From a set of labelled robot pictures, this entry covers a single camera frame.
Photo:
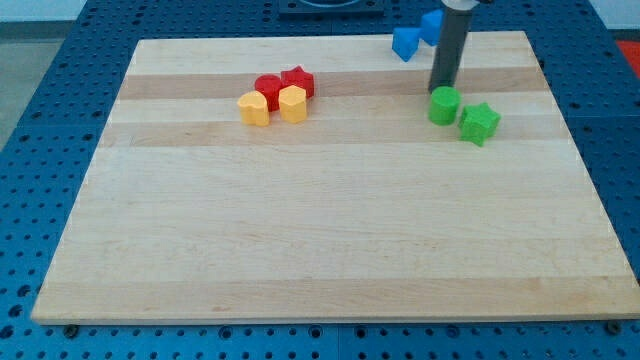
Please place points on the red star block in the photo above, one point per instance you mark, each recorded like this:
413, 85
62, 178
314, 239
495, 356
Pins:
299, 77

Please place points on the blue triangle block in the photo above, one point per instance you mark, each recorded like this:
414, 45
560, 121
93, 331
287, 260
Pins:
405, 42

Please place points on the green star block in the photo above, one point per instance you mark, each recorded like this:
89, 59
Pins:
478, 123

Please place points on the wooden board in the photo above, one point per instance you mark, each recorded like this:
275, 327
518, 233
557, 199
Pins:
364, 212

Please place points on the yellow hexagon block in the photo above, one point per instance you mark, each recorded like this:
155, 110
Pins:
292, 104

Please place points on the yellow heart block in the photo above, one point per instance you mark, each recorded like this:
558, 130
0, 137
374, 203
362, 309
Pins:
253, 108

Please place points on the red cylinder block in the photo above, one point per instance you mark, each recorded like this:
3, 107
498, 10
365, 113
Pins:
269, 85

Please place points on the green cylinder block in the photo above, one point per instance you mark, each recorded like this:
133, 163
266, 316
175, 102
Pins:
444, 104

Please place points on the blue cube block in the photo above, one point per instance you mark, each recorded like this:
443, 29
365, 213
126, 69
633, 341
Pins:
430, 27

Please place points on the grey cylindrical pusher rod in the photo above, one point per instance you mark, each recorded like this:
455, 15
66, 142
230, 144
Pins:
456, 22

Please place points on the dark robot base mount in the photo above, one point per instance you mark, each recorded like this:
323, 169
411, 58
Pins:
300, 8

